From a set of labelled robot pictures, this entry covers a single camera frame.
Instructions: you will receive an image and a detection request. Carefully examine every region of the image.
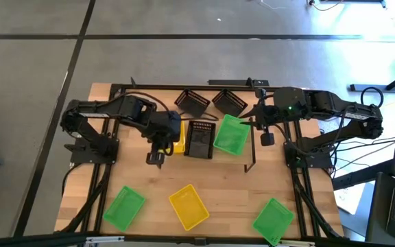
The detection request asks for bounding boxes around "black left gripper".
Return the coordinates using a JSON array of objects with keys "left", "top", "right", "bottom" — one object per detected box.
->
[{"left": 147, "top": 110, "right": 182, "bottom": 155}]

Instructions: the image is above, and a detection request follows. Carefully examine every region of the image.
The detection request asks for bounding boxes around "black slotted plastic basket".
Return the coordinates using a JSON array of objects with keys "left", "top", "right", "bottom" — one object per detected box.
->
[
  {"left": 173, "top": 89, "right": 211, "bottom": 118},
  {"left": 183, "top": 119, "right": 217, "bottom": 160},
  {"left": 211, "top": 88, "right": 249, "bottom": 118}
]

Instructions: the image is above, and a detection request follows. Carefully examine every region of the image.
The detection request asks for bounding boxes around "black rig crossbeam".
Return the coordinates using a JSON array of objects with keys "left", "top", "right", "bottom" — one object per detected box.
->
[{"left": 0, "top": 231, "right": 395, "bottom": 247}]

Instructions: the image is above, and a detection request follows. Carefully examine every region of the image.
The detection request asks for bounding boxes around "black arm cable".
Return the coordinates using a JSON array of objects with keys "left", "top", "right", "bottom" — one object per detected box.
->
[
  {"left": 360, "top": 86, "right": 385, "bottom": 108},
  {"left": 111, "top": 91, "right": 173, "bottom": 114}
]

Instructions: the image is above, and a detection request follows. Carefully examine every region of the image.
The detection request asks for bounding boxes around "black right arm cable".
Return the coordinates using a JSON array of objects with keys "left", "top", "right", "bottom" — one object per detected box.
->
[{"left": 360, "top": 86, "right": 385, "bottom": 108}]

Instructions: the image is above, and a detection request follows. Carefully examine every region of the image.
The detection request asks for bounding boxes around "black diagonal desk bar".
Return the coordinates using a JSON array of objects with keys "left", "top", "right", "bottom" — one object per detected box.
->
[{"left": 332, "top": 159, "right": 394, "bottom": 191}]

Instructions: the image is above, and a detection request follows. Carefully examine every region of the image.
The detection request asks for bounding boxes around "black desk leg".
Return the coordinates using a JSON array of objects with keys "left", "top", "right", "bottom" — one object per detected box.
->
[{"left": 350, "top": 64, "right": 395, "bottom": 93}]

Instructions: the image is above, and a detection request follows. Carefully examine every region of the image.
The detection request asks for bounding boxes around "green slotted plastic basket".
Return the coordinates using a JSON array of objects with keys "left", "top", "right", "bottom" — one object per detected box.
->
[
  {"left": 213, "top": 114, "right": 252, "bottom": 157},
  {"left": 102, "top": 185, "right": 147, "bottom": 233},
  {"left": 252, "top": 197, "right": 296, "bottom": 247}
]

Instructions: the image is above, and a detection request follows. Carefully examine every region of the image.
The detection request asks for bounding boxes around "white paper sheet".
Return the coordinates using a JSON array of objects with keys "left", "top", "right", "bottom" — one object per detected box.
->
[{"left": 333, "top": 183, "right": 367, "bottom": 215}]

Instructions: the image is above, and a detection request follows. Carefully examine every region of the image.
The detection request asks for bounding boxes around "black mount bar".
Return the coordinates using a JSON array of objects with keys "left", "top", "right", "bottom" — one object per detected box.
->
[{"left": 207, "top": 79, "right": 270, "bottom": 87}]

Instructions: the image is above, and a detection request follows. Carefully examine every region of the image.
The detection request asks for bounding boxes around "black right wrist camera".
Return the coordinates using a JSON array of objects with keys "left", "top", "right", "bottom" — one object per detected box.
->
[{"left": 259, "top": 132, "right": 276, "bottom": 148}]

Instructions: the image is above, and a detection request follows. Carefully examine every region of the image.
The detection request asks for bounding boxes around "black aluminium table frame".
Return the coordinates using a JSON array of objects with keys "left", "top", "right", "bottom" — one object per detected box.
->
[{"left": 55, "top": 77, "right": 345, "bottom": 241}]

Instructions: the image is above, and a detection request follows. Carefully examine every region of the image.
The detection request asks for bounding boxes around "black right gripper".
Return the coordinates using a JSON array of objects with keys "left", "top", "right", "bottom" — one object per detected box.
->
[{"left": 239, "top": 88, "right": 280, "bottom": 132}]

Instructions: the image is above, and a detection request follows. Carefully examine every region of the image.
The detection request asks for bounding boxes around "yellow slotted plastic basket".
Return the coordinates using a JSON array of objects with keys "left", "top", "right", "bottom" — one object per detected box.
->
[
  {"left": 172, "top": 119, "right": 187, "bottom": 154},
  {"left": 168, "top": 183, "right": 211, "bottom": 232}
]

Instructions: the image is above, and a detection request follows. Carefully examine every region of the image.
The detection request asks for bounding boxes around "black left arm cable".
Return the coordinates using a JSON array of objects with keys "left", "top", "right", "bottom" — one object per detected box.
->
[{"left": 111, "top": 91, "right": 173, "bottom": 114}]

